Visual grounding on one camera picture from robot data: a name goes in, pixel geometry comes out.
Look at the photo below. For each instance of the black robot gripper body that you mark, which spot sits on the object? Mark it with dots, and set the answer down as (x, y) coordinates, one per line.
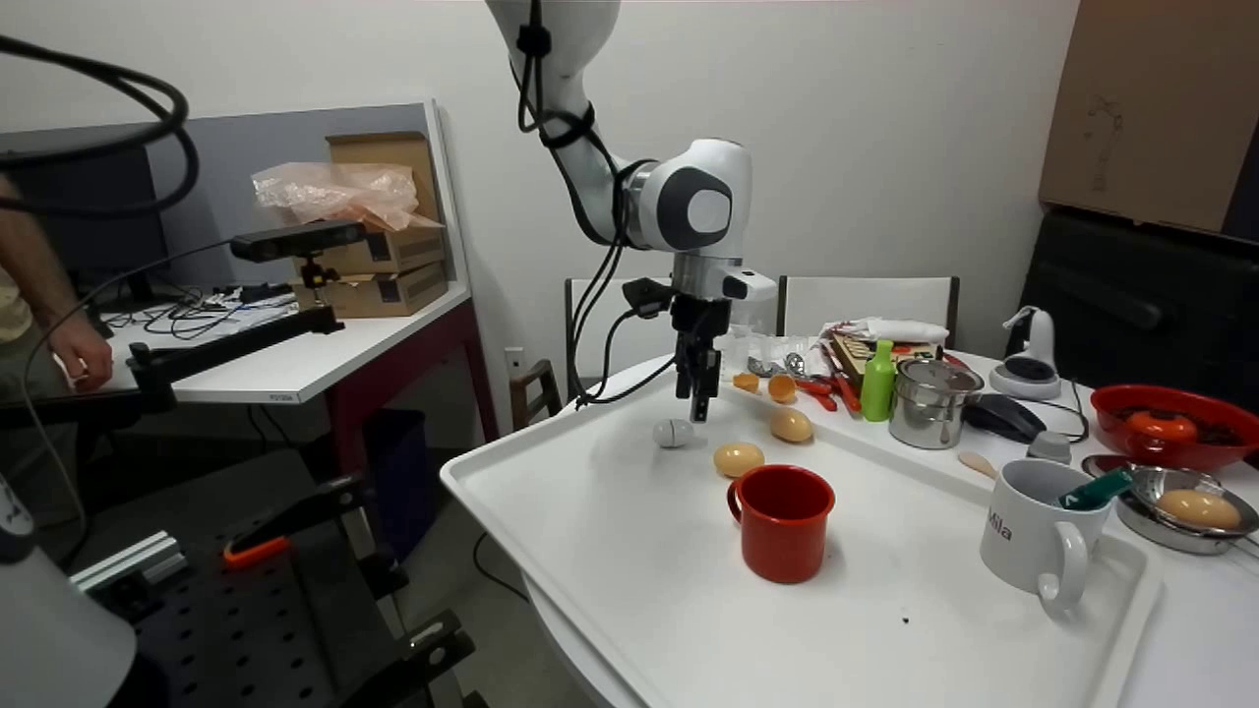
(698, 324)

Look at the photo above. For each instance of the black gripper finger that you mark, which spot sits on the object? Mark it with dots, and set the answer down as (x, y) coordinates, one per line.
(686, 375)
(707, 384)

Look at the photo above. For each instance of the white egg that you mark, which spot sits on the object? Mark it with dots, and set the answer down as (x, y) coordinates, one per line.
(676, 432)

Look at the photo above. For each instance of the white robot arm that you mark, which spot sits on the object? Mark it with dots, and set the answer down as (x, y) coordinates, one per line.
(691, 204)

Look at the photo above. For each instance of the person's forearm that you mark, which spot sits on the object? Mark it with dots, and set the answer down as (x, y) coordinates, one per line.
(34, 286)

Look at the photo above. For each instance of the brown egg near cup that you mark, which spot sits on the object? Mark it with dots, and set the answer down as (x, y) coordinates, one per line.
(737, 459)

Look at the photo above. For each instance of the brown egg far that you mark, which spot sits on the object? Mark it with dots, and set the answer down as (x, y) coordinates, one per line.
(794, 427)

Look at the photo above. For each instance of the red metal cup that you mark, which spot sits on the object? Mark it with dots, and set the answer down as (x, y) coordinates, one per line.
(779, 515)

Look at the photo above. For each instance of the steel metal cup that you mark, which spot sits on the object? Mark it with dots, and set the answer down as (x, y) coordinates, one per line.
(930, 402)

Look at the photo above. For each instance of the steel bowl with egg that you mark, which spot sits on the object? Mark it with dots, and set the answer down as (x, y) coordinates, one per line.
(1186, 511)

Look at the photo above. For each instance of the person's hand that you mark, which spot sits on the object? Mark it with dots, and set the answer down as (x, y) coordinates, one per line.
(86, 353)

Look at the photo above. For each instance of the white chair right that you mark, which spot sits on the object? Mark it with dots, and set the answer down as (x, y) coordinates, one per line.
(904, 308)

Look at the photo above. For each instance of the white plastic tray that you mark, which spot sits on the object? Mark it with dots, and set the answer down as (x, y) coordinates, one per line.
(749, 573)

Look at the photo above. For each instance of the green plastic bottle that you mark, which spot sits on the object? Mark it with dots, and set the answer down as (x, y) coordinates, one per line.
(880, 384)

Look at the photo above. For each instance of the black computer mouse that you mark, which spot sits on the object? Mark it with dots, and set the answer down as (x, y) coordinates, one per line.
(1000, 414)

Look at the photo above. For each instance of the stacked cardboard boxes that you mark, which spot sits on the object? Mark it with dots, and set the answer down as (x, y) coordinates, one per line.
(400, 265)

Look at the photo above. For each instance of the pink plastic bag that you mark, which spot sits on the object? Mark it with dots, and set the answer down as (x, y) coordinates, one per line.
(319, 190)

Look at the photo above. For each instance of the white side desk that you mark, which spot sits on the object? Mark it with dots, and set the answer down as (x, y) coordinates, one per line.
(357, 370)

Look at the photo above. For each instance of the white ceramic mug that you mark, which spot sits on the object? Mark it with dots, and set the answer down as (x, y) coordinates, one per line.
(1031, 540)

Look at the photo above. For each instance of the black cabinet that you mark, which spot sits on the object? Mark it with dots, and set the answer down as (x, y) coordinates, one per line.
(1152, 303)

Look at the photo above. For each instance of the red plastic bowl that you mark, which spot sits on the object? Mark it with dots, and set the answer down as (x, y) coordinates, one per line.
(1175, 427)

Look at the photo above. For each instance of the large cardboard box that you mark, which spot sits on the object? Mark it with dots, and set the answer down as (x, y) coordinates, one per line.
(1160, 115)

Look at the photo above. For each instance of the black stereo camera on stand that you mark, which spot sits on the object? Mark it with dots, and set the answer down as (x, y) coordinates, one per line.
(298, 241)

